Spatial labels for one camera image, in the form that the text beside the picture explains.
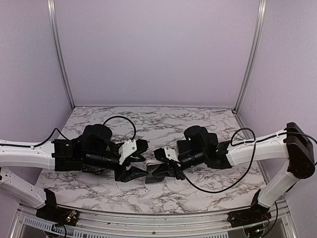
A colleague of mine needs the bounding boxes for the black square patterned plate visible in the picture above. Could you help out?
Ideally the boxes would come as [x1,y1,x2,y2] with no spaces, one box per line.
[82,167,105,175]

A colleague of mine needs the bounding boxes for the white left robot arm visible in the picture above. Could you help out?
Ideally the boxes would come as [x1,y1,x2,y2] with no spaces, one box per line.
[0,124,148,221]

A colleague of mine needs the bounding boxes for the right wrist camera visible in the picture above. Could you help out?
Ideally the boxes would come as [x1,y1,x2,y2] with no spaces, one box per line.
[154,147,179,163]

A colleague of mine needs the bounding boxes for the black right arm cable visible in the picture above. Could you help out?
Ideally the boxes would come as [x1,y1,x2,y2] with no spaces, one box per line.
[182,127,256,193]

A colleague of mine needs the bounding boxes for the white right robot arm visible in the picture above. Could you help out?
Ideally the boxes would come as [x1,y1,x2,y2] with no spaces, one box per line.
[152,122,317,222]

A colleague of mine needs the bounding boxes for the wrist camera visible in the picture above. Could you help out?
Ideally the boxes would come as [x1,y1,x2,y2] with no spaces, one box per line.
[118,139,149,165]
[154,147,179,163]

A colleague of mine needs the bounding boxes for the black phone case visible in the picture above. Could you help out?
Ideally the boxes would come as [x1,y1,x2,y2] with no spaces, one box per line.
[209,133,218,150]

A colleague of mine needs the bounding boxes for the front aluminium rail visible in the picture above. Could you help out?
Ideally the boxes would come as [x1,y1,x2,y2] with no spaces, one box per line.
[8,200,298,238]

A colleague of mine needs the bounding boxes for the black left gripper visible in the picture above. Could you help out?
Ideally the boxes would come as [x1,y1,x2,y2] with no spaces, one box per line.
[84,150,149,182]

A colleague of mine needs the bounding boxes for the black smartphone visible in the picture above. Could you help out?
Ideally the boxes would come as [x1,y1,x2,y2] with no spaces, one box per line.
[145,164,165,184]
[177,140,190,154]

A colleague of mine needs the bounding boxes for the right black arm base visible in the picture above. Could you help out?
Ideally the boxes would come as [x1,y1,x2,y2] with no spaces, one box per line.
[227,190,271,228]

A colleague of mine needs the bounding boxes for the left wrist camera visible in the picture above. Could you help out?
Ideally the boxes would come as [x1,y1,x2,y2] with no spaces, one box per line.
[118,139,149,165]

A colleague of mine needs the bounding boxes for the aluminium frame post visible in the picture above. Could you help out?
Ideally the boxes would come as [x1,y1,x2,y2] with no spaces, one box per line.
[47,0,75,110]
[233,0,267,114]

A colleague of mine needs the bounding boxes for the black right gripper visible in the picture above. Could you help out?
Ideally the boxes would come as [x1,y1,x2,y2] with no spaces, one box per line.
[152,149,206,181]

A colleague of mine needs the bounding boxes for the left aluminium frame post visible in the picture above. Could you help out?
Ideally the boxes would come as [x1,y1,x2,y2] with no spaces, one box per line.
[47,0,75,110]

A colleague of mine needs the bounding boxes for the right aluminium frame post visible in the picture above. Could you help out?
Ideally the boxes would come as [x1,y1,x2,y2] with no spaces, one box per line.
[233,0,267,114]

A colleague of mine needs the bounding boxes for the pink phone case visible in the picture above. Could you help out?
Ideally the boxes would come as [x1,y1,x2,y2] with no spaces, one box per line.
[145,160,162,169]

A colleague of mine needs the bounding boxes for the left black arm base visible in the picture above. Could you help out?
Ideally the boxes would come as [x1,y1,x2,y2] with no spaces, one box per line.
[36,188,79,226]

